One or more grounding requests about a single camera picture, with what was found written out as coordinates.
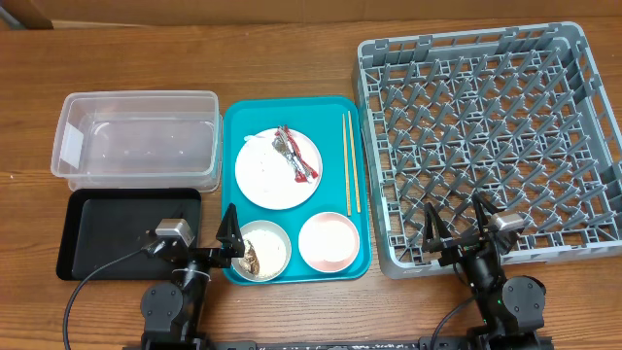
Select rice and food scraps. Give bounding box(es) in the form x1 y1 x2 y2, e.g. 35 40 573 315
237 229 290 281

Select black plastic tray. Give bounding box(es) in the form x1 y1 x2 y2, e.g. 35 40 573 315
56 189 202 281

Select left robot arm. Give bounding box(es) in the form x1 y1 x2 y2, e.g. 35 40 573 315
141 204 245 349

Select pink bowl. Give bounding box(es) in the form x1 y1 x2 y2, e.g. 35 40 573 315
298 212 361 273

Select clear plastic bin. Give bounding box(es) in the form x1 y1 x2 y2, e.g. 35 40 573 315
51 90 223 193

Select grey dishwasher rack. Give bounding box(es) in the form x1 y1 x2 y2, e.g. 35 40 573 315
353 21 621 279

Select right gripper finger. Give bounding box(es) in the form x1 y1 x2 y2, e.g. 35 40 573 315
471 192 499 233
422 203 453 253

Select wooden chopstick right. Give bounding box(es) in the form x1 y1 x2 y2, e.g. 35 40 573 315
347 111 362 213

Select white round plate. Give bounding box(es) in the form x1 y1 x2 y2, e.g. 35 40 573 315
234 128 323 210

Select red foil wrapper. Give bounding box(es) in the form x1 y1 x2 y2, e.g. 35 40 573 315
272 125 319 183

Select grey bowl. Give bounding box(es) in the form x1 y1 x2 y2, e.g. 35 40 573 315
232 220 292 283

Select wooden chopstick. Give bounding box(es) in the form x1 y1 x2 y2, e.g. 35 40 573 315
347 111 362 213
342 114 352 216

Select wooden chopstick left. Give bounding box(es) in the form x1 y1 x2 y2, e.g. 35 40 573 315
342 114 352 216

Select teal serving tray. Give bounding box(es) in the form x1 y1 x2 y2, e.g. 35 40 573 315
221 96 373 284

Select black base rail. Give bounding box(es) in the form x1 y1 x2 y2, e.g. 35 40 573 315
123 334 555 350

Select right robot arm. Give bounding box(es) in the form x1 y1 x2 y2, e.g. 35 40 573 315
422 192 554 349

